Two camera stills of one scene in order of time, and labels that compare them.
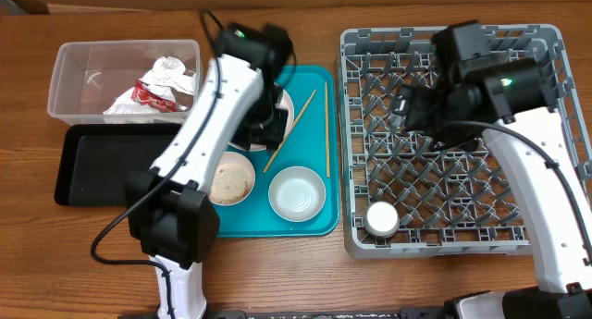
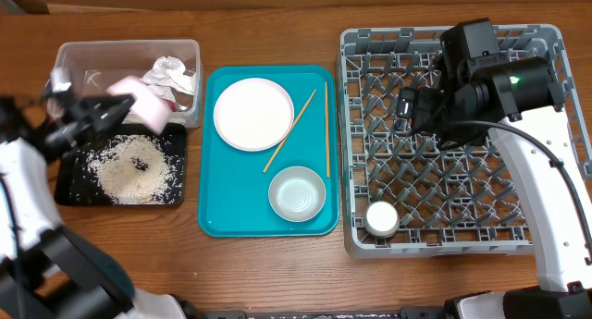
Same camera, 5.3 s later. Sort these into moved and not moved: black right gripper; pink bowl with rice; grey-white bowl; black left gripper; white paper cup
Moved: pink bowl with rice; black left gripper
Not moved: grey-white bowl; white paper cup; black right gripper
